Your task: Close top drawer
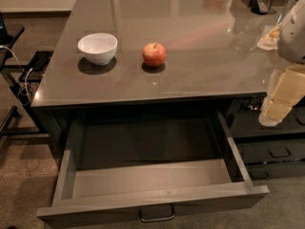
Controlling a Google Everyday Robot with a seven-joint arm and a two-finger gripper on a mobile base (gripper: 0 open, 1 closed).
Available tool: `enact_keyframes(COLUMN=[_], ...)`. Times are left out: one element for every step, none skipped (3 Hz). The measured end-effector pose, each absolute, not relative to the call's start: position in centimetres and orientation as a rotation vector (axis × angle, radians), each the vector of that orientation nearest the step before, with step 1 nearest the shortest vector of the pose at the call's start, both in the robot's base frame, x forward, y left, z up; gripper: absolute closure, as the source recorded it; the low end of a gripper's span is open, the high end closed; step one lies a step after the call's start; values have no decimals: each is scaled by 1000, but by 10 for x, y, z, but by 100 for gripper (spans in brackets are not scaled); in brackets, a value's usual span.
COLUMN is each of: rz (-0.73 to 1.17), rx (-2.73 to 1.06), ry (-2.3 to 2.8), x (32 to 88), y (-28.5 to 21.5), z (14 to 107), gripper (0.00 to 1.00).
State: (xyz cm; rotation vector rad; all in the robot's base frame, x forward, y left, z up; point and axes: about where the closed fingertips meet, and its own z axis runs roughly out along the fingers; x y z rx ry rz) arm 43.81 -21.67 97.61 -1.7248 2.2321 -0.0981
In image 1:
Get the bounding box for white ceramic bowl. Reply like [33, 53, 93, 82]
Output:
[77, 33, 118, 65]

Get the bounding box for red apple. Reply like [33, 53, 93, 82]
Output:
[142, 43, 167, 68]

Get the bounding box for right middle drawer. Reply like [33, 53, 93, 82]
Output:
[237, 139, 305, 164]

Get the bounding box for glass jar with snacks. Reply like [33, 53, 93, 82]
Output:
[257, 0, 298, 51]

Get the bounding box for black side stand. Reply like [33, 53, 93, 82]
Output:
[0, 12, 52, 137]

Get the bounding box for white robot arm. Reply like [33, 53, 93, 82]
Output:
[257, 0, 305, 127]

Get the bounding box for metal drawer handle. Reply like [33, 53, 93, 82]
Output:
[138, 204, 175, 223]

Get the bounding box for right lower drawer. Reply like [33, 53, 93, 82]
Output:
[247, 161, 305, 179]

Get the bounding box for right upper closed drawer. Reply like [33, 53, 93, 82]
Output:
[230, 106, 305, 138]

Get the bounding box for white cable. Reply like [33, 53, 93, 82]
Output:
[0, 45, 34, 107]

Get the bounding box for grey cabinet frame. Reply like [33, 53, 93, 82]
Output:
[30, 93, 305, 157]

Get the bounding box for grey top drawer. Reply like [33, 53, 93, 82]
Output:
[37, 113, 269, 229]

